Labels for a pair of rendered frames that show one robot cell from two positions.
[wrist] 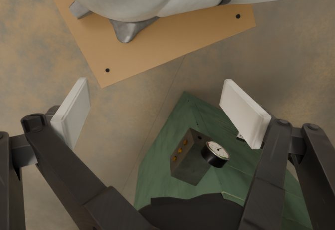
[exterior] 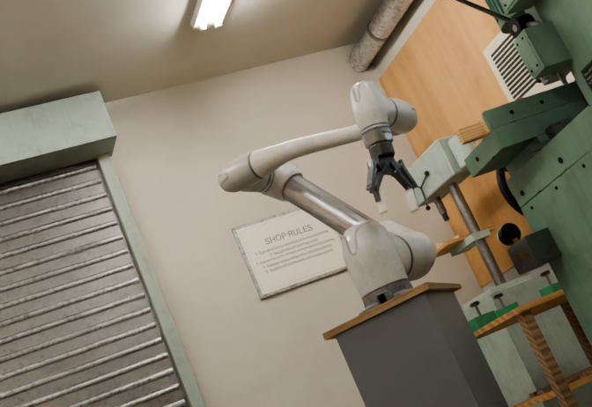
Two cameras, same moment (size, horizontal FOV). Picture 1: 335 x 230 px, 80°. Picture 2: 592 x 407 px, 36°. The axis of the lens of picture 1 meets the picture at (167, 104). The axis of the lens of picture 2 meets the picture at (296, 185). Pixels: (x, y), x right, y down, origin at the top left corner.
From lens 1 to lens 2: 2.85 m
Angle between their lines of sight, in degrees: 118
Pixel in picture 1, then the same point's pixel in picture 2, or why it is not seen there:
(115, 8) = (376, 227)
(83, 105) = (381, 204)
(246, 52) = not seen: outside the picture
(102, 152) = not seen: outside the picture
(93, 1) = (372, 228)
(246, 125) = (409, 194)
